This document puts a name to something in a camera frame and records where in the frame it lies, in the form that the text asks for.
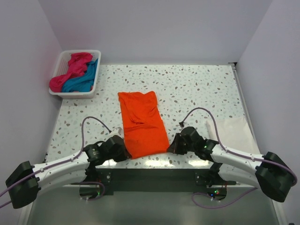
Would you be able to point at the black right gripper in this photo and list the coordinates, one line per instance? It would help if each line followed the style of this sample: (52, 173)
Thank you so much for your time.
(174, 147)

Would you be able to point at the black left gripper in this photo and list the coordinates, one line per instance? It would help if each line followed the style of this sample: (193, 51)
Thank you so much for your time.
(125, 154)

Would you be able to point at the orange t shirt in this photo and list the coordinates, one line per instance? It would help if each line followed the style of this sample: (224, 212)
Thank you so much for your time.
(144, 130)

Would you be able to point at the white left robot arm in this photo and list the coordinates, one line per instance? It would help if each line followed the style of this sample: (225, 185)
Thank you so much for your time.
(27, 181)

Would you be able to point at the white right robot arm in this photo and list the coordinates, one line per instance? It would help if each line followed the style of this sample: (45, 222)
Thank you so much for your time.
(265, 172)

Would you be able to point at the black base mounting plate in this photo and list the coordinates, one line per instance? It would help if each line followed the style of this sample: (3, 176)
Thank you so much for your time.
(154, 180)

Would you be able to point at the white folded cloth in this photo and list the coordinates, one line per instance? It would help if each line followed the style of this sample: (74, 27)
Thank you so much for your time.
(235, 133)

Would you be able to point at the blue t shirt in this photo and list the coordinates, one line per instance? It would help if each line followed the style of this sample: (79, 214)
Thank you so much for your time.
(83, 83)

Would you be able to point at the white plastic laundry basket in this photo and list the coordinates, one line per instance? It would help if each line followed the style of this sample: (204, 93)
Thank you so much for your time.
(62, 67)

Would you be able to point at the pink t shirt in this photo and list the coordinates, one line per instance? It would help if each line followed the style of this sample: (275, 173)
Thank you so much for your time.
(77, 67)

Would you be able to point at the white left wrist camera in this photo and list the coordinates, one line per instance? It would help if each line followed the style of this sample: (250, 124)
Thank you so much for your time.
(117, 131)

